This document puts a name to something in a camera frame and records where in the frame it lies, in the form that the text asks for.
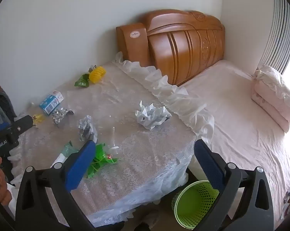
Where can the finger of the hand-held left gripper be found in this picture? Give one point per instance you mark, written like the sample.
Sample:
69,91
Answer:
24,124

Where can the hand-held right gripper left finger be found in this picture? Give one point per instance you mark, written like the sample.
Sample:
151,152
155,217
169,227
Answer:
81,163

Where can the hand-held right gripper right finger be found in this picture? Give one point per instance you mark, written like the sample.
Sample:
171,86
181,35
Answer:
208,163

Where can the green mesh wastebasket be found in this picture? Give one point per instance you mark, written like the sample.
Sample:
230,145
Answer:
190,213

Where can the green snack wrapper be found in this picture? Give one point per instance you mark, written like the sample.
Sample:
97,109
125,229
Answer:
81,81

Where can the yellow foam fruit net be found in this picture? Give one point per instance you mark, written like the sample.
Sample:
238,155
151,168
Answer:
98,74

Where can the person's left hand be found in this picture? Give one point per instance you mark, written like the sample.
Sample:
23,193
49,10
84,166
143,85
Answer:
1,187

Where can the small yellow wrapper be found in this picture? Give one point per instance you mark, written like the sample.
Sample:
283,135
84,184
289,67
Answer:
39,118

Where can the white green packet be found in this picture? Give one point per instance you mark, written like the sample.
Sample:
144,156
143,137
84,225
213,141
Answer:
65,152

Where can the green plastic wrapper pile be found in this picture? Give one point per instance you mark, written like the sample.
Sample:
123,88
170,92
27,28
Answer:
104,157

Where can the blue white milk carton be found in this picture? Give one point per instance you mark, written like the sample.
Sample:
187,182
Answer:
49,102

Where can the silver blister pack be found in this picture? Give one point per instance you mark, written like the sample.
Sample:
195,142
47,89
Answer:
60,115

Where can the pink bed sheet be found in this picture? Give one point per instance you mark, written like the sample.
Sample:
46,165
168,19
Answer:
241,130

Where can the white crumpled paper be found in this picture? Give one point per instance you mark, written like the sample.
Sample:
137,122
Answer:
151,116

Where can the silver foil wrapper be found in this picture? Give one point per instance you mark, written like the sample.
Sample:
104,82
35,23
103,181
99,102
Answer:
93,67

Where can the wooden headboard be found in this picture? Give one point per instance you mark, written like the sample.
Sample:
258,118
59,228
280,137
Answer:
181,45

